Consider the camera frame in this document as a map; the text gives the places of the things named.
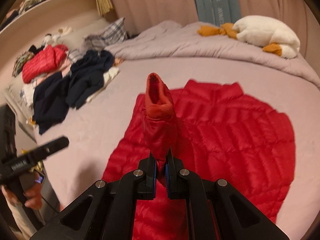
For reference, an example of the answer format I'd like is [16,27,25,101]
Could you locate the person's hand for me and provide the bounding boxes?
[1,179,42,210]

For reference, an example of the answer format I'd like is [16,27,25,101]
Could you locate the red down jacket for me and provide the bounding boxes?
[103,73,296,239]

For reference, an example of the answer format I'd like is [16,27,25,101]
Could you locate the white garment under pile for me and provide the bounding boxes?
[86,67,120,103]

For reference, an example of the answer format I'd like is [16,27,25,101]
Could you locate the beige headboard cushion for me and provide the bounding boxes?
[57,18,110,50]

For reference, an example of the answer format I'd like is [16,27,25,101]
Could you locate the dark navy clothes pile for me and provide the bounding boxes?
[32,50,115,135]

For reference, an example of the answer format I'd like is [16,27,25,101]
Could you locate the blue-grey lettered curtain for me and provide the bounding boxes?
[194,0,242,26]

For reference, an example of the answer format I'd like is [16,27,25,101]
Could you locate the grey folded duvet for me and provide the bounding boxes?
[105,21,319,87]

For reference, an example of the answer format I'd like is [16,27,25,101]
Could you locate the small plush toys on headboard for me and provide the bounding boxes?
[41,27,74,47]

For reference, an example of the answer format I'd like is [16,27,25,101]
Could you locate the plaid pillow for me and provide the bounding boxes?
[68,17,127,63]

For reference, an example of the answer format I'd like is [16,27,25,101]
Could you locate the white goose plush toy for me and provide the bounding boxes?
[197,15,300,59]

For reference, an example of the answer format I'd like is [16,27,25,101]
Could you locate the folded red puffer jacket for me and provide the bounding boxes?
[22,44,68,83]

